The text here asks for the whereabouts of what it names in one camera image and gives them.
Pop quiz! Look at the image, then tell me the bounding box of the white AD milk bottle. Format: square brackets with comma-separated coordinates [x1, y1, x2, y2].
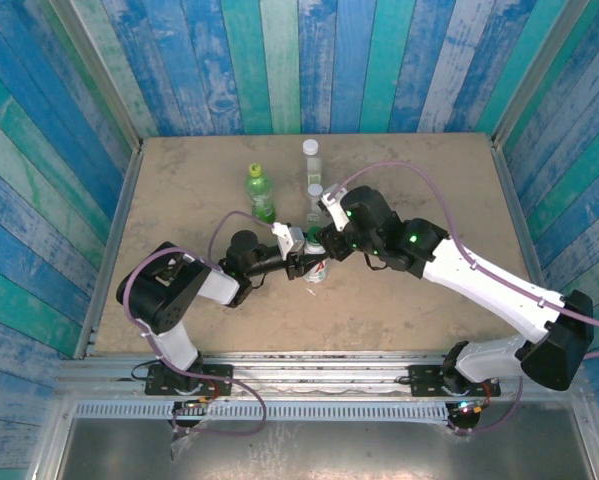
[301, 237, 331, 284]

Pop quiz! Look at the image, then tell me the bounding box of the slim clear labelled bottle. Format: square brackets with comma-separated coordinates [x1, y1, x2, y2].
[306, 193, 326, 226]

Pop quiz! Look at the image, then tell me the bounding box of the green plastic bottle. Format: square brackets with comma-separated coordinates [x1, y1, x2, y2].
[244, 172, 278, 225]

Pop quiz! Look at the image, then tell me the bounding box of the wide clear ribbed bottle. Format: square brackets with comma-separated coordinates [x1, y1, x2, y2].
[302, 149, 325, 190]

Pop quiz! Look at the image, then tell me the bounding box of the steel sheet panel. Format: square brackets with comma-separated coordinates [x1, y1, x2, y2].
[58, 417, 598, 480]

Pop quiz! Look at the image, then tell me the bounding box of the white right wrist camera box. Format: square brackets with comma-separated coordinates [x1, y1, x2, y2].
[317, 183, 350, 232]

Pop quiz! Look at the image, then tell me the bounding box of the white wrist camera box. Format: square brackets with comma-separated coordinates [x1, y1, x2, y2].
[271, 222, 306, 261]
[317, 183, 350, 232]

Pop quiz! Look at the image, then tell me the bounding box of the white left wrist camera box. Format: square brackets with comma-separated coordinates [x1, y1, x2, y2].
[271, 222, 306, 261]

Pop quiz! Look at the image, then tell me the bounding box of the aluminium mounting rail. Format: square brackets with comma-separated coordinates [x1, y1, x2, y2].
[56, 349, 588, 404]

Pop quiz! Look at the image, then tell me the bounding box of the aluminium table side rail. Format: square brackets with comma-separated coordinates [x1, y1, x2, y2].
[73, 144, 144, 360]
[489, 133, 570, 361]

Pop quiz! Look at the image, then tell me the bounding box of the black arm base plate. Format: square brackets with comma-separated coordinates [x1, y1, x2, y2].
[408, 364, 501, 399]
[144, 367, 234, 397]

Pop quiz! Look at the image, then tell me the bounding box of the white slotted cable duct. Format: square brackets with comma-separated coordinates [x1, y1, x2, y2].
[73, 402, 450, 422]

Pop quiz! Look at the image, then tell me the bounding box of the aluminium corner post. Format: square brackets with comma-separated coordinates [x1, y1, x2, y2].
[48, 0, 143, 151]
[490, 0, 593, 147]

